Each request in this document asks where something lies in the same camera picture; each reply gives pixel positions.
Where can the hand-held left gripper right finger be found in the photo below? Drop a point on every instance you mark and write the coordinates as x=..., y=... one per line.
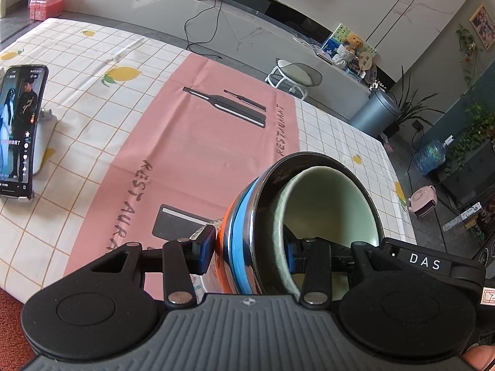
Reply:
x=292, y=261

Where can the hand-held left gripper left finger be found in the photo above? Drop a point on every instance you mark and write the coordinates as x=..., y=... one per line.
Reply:
x=209, y=251

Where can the orange steel-lined bowl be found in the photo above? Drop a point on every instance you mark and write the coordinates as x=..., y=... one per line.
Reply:
x=222, y=259

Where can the printed clear glass plate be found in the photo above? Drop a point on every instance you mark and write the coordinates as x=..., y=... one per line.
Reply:
x=209, y=286

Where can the blue steel-lined bowl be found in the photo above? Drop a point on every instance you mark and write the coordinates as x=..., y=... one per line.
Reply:
x=241, y=239

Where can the green ceramic bowl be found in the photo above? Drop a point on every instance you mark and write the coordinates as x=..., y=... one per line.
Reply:
x=332, y=208

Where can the person's right hand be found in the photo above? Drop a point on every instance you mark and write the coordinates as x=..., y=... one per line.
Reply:
x=481, y=359

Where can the pink small heater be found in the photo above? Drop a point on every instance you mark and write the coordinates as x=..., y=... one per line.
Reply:
x=423, y=201

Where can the large water bottle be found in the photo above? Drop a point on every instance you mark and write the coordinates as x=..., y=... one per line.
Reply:
x=429, y=156

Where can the pink printed placemat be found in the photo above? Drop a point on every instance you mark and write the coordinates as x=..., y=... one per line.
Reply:
x=193, y=143

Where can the leafy green plant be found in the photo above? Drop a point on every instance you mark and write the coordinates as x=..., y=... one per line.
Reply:
x=471, y=135

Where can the grey trash can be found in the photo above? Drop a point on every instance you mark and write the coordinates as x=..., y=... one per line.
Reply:
x=375, y=112

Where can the spiky potted plant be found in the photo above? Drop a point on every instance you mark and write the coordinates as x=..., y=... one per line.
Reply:
x=410, y=104

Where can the round grey stool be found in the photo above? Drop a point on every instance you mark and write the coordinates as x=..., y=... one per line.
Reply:
x=297, y=71

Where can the white phone stand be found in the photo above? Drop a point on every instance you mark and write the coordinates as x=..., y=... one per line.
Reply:
x=44, y=139

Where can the round paper fan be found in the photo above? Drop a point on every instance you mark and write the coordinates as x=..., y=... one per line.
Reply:
x=367, y=62

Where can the hanging vine plant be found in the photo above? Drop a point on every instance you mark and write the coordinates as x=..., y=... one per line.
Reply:
x=470, y=50

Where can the black smartphone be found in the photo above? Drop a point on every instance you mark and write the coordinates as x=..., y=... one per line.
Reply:
x=19, y=131

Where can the checked lemon tablecloth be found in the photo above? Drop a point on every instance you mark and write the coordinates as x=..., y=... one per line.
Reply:
x=116, y=46

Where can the brown teddy bear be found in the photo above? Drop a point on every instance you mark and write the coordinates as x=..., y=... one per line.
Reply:
x=352, y=42

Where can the marble media cabinet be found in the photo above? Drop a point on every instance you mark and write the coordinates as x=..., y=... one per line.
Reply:
x=116, y=4

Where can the pink plastic case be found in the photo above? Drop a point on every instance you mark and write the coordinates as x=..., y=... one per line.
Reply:
x=46, y=7

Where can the framed wall picture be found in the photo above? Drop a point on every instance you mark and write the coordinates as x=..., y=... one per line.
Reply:
x=483, y=27

